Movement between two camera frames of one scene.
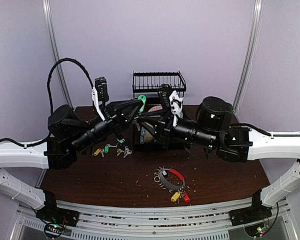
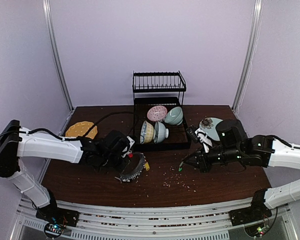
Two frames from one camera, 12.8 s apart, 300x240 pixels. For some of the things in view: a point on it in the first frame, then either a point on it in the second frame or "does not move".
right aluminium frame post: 258,13 does not move
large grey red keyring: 159,178 → 126,179
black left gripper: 111,116 → 122,166
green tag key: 143,98 → 180,168
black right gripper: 165,128 → 203,160
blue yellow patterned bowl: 145,137 does not move
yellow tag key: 175,196 → 147,166
